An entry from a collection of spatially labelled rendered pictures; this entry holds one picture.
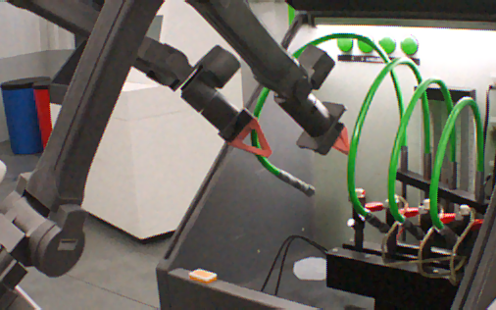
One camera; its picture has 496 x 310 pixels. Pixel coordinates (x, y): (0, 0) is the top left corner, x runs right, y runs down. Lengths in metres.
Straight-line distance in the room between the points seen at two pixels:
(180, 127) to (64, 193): 3.50
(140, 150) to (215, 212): 2.66
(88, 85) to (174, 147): 3.51
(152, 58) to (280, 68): 0.30
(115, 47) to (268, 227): 0.98
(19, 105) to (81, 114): 6.53
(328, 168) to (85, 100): 1.08
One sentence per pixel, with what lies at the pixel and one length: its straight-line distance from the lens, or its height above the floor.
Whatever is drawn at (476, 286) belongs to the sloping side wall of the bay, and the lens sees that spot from 1.15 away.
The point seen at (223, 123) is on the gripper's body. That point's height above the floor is 1.27.
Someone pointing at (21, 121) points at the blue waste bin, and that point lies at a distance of 7.38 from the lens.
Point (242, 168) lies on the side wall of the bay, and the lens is 1.59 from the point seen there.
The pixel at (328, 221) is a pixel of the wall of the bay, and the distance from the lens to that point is 1.84.
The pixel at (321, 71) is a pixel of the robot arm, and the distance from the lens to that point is 1.25.
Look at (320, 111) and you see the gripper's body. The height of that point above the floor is 1.29.
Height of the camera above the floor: 1.51
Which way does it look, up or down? 13 degrees down
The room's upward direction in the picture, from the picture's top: 3 degrees counter-clockwise
